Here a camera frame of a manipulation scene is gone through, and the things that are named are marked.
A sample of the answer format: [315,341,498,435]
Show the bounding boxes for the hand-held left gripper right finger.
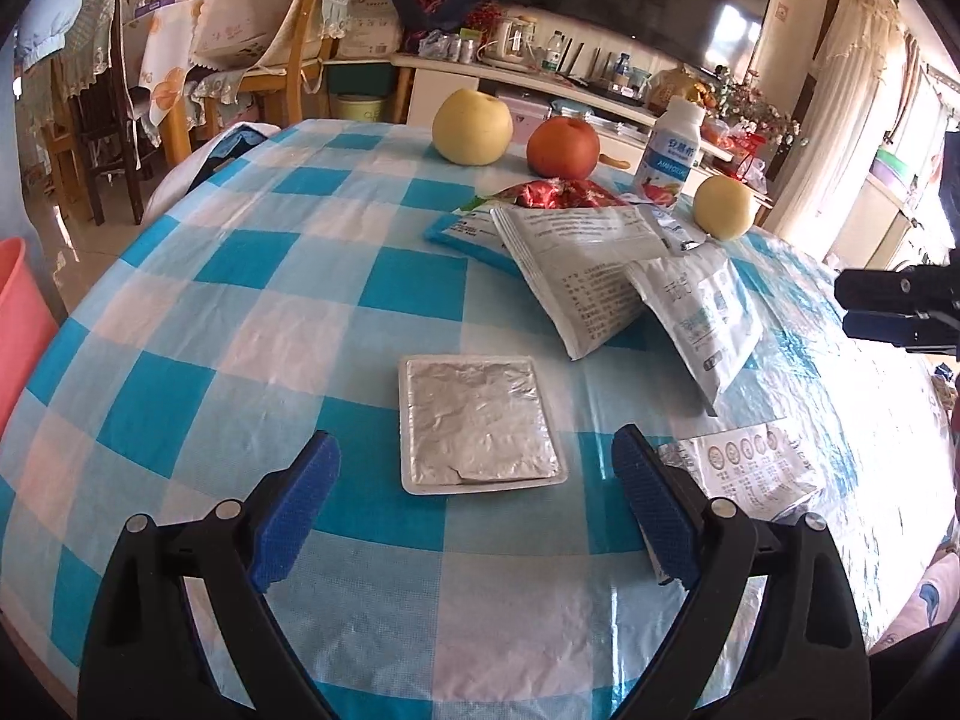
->
[611,424,875,720]

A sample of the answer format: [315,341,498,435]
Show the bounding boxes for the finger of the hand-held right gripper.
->
[834,268,932,311]
[841,313,920,347]

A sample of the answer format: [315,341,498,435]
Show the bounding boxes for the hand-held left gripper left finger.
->
[77,431,342,720]

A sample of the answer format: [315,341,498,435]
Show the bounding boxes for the silver packet with icons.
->
[654,424,824,587]

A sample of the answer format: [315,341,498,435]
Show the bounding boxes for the silver foil tray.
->
[396,354,569,496]

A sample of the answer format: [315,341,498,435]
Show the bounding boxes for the large silver snack packet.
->
[491,202,680,361]

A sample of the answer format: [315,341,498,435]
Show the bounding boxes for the pink plastic bucket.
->
[0,236,61,436]

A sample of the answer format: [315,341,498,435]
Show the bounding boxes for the green trash bin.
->
[334,94,387,122]

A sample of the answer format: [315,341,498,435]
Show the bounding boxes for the stacked plastic basins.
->
[870,146,938,185]

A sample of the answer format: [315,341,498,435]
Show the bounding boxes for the white blue pouch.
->
[622,251,766,417]

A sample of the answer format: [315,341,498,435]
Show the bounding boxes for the small yellow pear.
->
[691,175,757,241]

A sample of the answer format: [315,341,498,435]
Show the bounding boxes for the lace covered air conditioner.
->
[765,0,912,256]

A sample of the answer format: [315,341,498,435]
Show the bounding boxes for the red gift bag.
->
[720,131,770,192]

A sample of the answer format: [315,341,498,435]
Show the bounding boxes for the small torn silver sachet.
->
[649,206,710,256]

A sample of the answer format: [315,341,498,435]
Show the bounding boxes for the blue checked tablecloth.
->
[0,116,950,720]

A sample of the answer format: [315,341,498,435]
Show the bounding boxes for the pink flower arrangement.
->
[716,67,800,147]

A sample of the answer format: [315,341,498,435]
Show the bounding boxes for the white yogurt bottle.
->
[634,96,707,209]

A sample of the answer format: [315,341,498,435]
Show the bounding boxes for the gold ornament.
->
[646,66,710,113]

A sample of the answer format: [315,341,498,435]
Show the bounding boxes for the teal white packet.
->
[424,206,526,267]

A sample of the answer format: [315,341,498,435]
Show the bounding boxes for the red snack wrapper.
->
[491,176,638,212]

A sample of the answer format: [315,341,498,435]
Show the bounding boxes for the red apple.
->
[526,115,601,179]

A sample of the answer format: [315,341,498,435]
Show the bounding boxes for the large yellow pear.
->
[432,88,514,166]

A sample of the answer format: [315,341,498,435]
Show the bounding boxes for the white electric kettle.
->
[484,11,537,65]

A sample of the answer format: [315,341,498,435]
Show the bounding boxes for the dark wooden chair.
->
[45,0,162,226]

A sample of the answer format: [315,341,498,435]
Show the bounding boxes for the cream television cabinet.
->
[390,52,773,226]

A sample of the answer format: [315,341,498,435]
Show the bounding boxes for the dining table with printed cloth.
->
[139,0,207,132]

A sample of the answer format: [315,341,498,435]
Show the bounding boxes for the white cardboard box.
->
[337,0,398,61]

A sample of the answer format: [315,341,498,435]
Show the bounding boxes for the cream printed cushion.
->
[191,0,316,68]

